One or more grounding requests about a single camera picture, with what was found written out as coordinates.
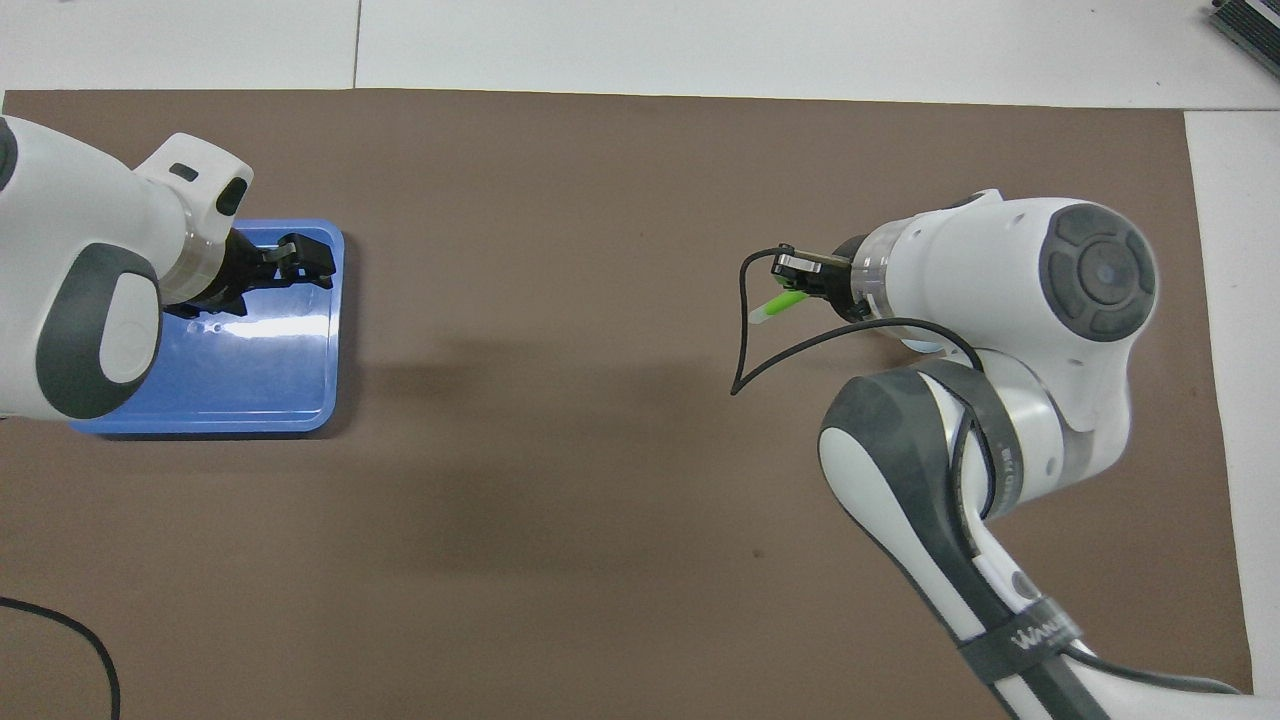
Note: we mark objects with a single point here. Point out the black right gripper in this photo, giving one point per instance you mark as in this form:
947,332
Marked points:
835,280

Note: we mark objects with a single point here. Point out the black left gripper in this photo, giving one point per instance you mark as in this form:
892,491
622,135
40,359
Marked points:
232,270

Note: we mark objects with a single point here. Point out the green pen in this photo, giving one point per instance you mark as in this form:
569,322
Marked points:
775,310

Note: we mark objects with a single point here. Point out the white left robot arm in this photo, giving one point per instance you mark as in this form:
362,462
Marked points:
70,220

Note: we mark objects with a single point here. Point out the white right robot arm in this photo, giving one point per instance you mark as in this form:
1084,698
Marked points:
1000,270

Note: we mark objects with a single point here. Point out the blue plastic tray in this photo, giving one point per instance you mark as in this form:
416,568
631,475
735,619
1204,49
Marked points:
260,380

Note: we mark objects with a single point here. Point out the brown table mat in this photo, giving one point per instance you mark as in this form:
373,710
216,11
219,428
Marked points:
600,500

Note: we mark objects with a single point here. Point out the grey ribbed device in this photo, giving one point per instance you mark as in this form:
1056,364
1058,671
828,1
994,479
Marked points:
1255,25

